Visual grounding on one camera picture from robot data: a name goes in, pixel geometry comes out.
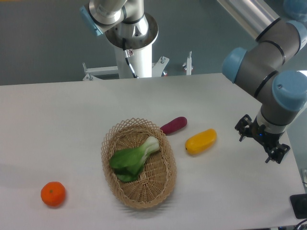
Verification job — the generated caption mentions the orange tangerine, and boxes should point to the orange tangerine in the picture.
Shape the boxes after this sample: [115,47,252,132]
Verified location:
[40,182,66,207]

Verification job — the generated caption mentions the white metal mounting frame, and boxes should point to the white metal mounting frame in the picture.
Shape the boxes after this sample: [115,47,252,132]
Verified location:
[83,51,194,81]

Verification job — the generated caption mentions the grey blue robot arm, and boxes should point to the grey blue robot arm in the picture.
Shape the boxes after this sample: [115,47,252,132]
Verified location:
[80,0,307,163]

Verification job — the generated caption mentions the purple sweet potato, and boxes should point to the purple sweet potato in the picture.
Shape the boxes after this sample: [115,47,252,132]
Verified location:
[160,116,188,135]

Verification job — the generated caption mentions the yellow mango fruit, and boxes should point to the yellow mango fruit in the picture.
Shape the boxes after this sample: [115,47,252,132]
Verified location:
[185,128,217,155]

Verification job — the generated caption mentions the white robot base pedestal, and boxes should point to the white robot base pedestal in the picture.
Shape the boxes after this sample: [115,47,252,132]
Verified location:
[105,13,158,79]

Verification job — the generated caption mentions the woven wicker basket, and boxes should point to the woven wicker basket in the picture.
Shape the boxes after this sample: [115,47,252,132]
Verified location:
[101,118,177,209]

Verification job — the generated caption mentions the blue bag in background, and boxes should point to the blue bag in background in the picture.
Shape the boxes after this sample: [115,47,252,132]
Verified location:
[283,0,307,22]

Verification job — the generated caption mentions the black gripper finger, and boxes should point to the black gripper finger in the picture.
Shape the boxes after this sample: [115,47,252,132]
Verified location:
[235,115,252,141]
[265,143,290,164]

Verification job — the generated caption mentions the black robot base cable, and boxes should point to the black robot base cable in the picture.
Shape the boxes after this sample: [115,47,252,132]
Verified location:
[121,37,139,79]

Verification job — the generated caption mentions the green bok choy vegetable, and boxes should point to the green bok choy vegetable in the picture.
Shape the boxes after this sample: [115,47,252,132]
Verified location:
[109,137,160,183]

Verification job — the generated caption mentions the black device at table edge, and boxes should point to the black device at table edge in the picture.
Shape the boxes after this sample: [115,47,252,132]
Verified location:
[290,194,307,219]

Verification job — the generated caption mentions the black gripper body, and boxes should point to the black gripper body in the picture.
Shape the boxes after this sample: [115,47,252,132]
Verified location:
[249,119,284,151]

